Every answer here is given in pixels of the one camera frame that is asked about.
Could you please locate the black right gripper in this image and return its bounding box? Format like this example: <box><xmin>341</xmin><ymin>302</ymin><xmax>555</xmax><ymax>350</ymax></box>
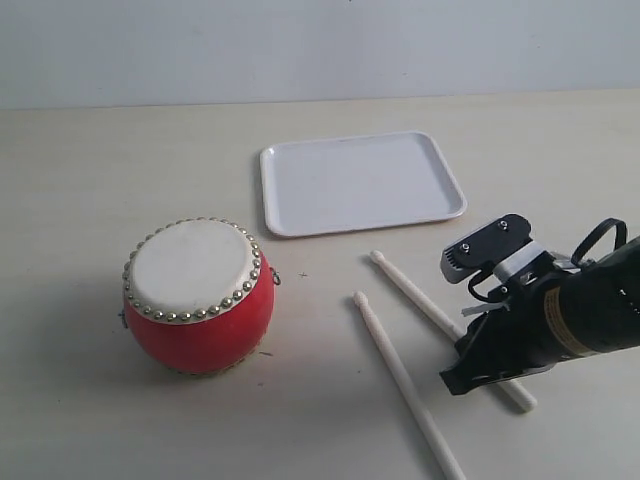
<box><xmin>439</xmin><ymin>270</ymin><xmax>565</xmax><ymax>395</ymax></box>

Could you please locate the white drumstick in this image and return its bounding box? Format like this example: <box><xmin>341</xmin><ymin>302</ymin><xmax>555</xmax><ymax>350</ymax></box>
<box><xmin>352</xmin><ymin>291</ymin><xmax>466</xmax><ymax>480</ymax></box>
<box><xmin>369</xmin><ymin>250</ymin><xmax>538</xmax><ymax>412</ymax></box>

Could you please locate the red small drum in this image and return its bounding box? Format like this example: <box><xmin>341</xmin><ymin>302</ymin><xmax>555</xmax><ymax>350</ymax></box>
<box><xmin>122</xmin><ymin>217</ymin><xmax>281</xmax><ymax>376</ymax></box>

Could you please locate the white rectangular tray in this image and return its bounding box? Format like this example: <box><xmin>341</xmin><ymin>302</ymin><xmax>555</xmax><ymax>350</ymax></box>
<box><xmin>259</xmin><ymin>131</ymin><xmax>467</xmax><ymax>238</ymax></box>

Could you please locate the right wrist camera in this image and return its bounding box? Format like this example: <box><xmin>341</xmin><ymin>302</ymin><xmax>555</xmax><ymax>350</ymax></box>
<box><xmin>440</xmin><ymin>213</ymin><xmax>532</xmax><ymax>284</ymax></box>

